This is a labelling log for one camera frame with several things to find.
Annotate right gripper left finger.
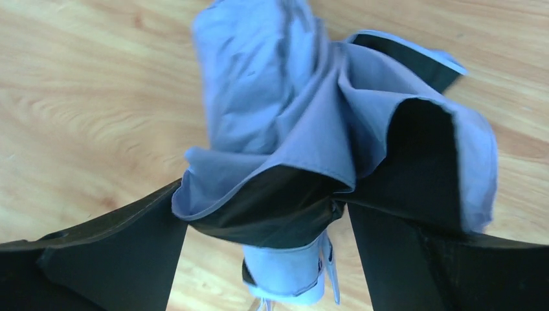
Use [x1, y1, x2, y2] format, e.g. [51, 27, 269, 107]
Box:
[1, 181, 187, 310]

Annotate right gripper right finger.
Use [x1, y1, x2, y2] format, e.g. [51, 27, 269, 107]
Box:
[348, 204, 548, 311]

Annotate lavender folding umbrella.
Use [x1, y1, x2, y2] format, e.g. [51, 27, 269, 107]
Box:
[172, 1, 498, 310]

